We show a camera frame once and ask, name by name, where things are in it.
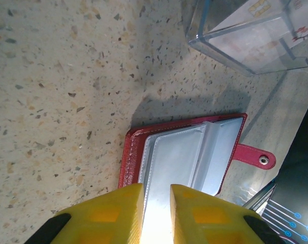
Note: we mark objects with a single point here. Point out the clear acrylic card stand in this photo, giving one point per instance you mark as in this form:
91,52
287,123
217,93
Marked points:
202,30

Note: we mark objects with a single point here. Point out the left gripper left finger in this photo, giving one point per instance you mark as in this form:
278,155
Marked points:
105,218

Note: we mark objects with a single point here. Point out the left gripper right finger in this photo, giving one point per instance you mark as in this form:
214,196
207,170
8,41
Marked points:
215,221

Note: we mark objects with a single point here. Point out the red leather card holder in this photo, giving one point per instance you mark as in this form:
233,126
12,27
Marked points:
179,157

